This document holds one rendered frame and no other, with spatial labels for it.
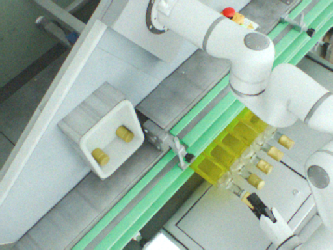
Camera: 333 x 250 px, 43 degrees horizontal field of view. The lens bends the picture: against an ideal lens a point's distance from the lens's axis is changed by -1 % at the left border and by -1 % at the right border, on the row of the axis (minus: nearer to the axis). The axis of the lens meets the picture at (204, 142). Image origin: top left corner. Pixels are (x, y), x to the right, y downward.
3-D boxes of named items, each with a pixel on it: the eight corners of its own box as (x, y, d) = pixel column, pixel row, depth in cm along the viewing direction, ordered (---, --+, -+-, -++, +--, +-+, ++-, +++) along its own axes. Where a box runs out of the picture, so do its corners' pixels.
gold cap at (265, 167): (255, 169, 135) (266, 177, 133) (255, 164, 131) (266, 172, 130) (262, 161, 136) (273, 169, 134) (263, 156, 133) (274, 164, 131)
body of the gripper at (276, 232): (296, 243, 126) (273, 214, 130) (301, 233, 117) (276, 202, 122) (276, 258, 124) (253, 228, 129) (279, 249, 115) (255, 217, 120)
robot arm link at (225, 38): (230, 6, 98) (287, 38, 93) (224, 47, 109) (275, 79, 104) (203, 26, 94) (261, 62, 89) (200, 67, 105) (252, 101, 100)
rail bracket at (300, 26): (276, 22, 144) (309, 40, 139) (278, 6, 138) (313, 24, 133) (283, 15, 145) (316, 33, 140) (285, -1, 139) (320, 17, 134)
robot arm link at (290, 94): (337, 84, 89) (315, 128, 102) (255, 23, 97) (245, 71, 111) (309, 107, 85) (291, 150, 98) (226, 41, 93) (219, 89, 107)
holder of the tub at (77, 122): (89, 170, 129) (106, 185, 127) (56, 124, 106) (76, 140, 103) (129, 133, 135) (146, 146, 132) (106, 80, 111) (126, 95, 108)
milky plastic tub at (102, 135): (84, 164, 125) (104, 181, 121) (56, 124, 105) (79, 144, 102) (126, 125, 130) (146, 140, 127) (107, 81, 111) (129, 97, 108)
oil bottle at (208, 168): (174, 156, 140) (224, 194, 132) (172, 148, 135) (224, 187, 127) (186, 144, 142) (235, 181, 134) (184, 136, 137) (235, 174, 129)
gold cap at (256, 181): (248, 185, 132) (258, 192, 129) (246, 178, 129) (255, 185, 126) (256, 178, 133) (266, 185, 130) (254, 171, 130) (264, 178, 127)
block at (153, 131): (146, 141, 133) (162, 153, 131) (140, 125, 125) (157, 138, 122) (154, 134, 134) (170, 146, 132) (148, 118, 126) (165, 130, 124)
